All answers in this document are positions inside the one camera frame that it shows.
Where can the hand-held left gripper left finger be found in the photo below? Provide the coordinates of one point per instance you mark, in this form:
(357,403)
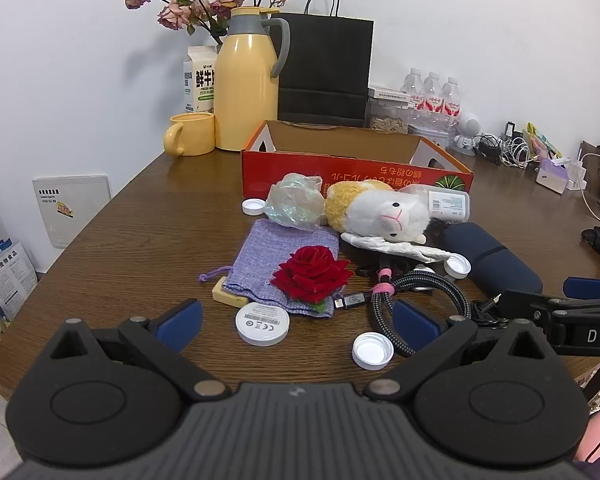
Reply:
(180,322)

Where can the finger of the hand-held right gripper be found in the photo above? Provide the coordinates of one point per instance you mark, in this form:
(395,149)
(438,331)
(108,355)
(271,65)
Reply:
(522,305)
(592,287)

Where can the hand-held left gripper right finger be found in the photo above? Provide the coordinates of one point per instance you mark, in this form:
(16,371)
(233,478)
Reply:
(415,329)

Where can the pale yellow rectangular block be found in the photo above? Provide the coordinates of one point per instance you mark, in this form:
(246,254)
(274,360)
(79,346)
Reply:
(227,296)

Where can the clear plastic bottle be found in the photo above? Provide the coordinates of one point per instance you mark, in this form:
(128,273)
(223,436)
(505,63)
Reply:
(447,205)

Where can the iridescent plastic bag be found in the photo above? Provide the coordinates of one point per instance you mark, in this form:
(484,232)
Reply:
(295,205)

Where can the red cardboard box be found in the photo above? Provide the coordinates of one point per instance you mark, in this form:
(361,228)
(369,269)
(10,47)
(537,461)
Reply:
(280,175)

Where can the white bottle cap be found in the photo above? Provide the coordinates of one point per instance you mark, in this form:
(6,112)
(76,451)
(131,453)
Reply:
(253,207)
(457,266)
(372,351)

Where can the navy blue case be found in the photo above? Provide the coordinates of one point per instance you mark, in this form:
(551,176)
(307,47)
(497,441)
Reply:
(495,260)

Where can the white crumpled cloth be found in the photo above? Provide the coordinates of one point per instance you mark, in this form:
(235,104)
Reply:
(405,250)

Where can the white round disc device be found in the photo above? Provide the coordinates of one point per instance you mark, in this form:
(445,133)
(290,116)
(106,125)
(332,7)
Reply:
(262,323)

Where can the purple cloth pouch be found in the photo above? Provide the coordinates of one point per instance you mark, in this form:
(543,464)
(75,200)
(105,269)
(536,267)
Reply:
(265,260)

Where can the white power adapter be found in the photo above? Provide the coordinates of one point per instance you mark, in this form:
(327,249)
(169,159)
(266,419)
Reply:
(577,175)

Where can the red fabric rose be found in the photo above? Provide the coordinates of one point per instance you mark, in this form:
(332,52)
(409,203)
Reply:
(312,272)

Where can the purple tissue pack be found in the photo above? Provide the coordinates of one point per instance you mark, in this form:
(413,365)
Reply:
(552,175)

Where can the white yellow plush alpaca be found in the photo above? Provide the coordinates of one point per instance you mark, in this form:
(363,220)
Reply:
(375,210)

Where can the brown cardboard box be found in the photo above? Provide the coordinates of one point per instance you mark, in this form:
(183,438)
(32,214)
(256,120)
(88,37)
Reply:
(592,152)

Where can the colourful snack packets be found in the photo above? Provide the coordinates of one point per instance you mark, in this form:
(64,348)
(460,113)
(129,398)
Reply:
(542,142)

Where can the blue white printed bag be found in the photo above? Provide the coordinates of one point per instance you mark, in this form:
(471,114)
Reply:
(10,280)

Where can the white robot figure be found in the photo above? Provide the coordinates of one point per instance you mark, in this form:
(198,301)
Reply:
(467,130)

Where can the yellow mug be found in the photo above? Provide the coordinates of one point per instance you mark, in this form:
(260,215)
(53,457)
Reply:
(195,135)

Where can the clear seed container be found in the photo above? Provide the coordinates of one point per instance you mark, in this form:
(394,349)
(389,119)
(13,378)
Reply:
(387,120)

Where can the white red flat box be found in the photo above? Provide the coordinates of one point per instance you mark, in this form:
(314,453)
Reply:
(390,94)

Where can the yellow thermos jug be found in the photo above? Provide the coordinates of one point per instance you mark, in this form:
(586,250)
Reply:
(245,90)

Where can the white milk carton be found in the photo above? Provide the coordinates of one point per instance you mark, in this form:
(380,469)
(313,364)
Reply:
(197,80)

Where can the black paper bag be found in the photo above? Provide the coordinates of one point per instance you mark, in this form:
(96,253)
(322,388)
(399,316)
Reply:
(325,60)

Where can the white wall panel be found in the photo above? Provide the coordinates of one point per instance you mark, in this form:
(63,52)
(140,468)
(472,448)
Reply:
(72,210)

